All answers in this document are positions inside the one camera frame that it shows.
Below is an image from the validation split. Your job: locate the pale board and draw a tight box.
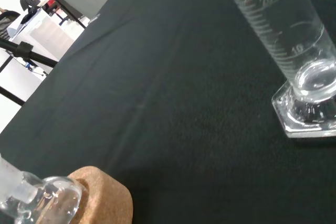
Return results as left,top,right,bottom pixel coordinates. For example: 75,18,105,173
7,11,85,62

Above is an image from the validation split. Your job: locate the black tripod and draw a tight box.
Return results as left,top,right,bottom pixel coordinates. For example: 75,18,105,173
0,37,59,69

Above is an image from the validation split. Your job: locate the black bench cloth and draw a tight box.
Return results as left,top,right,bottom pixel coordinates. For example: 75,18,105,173
0,0,336,224

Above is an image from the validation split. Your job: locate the clear plastic funnel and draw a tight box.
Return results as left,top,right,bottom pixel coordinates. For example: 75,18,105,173
0,152,20,198

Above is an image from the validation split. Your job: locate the clear round-bottom glass flask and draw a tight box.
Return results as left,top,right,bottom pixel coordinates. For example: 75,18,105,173
0,167,89,224

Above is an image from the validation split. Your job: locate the brown cork ring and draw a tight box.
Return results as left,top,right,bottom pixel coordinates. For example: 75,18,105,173
34,165,133,224

